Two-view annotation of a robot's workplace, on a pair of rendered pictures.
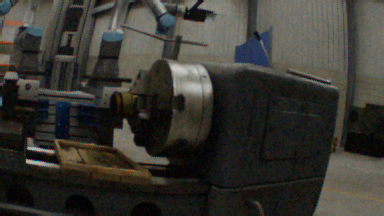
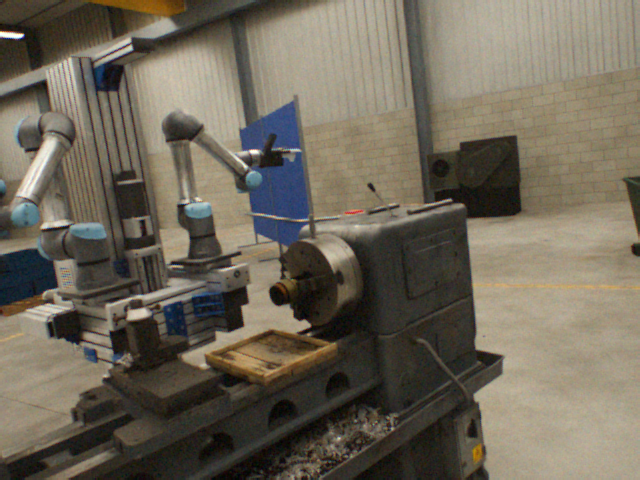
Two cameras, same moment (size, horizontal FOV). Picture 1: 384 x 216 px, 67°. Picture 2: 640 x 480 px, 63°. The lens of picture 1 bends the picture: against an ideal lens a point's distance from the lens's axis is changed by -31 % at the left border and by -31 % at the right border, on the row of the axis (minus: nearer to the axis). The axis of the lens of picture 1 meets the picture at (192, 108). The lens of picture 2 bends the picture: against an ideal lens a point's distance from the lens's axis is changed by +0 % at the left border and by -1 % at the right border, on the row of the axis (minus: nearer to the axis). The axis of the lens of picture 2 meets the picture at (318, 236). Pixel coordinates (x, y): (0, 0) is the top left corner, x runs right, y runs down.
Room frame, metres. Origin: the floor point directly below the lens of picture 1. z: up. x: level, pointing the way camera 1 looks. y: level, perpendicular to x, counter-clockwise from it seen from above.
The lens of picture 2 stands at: (-0.52, 0.52, 1.51)
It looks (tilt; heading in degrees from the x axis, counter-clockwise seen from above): 8 degrees down; 346
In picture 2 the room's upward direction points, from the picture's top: 8 degrees counter-clockwise
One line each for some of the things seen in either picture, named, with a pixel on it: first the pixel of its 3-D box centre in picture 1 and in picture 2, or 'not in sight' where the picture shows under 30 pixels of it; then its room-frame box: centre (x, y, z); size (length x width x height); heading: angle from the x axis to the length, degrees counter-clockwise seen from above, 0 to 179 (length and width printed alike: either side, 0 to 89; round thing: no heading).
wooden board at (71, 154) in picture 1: (93, 159); (269, 354); (1.21, 0.30, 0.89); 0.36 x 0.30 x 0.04; 26
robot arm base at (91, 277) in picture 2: (28, 60); (95, 272); (1.57, 0.85, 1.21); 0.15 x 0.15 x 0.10
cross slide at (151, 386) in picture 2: (6, 127); (156, 377); (1.05, 0.66, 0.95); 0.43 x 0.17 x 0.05; 26
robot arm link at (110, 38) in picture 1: (111, 43); (199, 218); (1.85, 0.44, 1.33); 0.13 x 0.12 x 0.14; 12
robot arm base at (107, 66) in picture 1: (106, 66); (204, 244); (1.84, 0.43, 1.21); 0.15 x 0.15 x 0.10
